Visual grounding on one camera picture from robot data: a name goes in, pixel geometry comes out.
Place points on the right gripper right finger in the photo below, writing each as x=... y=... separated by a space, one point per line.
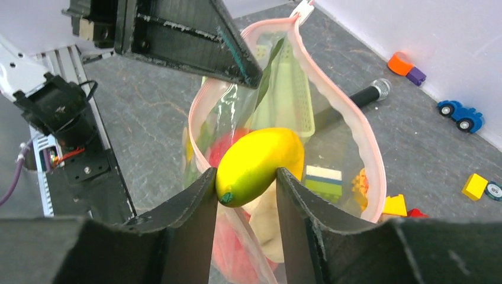
x=323 y=244

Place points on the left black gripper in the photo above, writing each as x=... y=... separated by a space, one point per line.
x=196 y=37

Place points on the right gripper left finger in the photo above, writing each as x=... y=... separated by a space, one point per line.
x=172 y=243

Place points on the white mushroom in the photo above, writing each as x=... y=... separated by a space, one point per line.
x=264 y=221

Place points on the red peach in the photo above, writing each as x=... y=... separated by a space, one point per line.
x=229 y=255

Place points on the small yellow fruit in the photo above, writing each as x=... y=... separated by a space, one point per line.
x=249 y=166

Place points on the red tomato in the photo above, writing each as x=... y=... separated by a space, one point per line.
x=218 y=148

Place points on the clear polka dot zip bag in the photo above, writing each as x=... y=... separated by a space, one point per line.
x=343 y=163

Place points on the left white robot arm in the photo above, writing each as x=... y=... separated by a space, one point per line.
x=49 y=103

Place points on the white blue green brick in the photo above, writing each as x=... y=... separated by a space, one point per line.
x=326 y=183

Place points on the orange cartoon figure block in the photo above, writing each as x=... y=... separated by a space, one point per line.
x=360 y=188

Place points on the orange brick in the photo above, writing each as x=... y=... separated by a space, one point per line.
x=395 y=206

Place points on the multicolour brick stack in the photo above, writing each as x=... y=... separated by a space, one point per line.
x=416 y=213

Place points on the light green plastic basket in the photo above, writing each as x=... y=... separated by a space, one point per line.
x=287 y=102

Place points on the yellow brick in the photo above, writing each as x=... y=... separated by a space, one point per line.
x=474 y=187

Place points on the upright black microphone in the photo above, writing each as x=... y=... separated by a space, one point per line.
x=378 y=90

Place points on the small round blue token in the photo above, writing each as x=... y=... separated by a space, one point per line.
x=493 y=191

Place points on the blue toy car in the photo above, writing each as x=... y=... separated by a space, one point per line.
x=468 y=120

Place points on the purple block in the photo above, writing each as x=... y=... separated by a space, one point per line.
x=416 y=76

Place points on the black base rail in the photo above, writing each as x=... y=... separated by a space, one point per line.
x=89 y=183

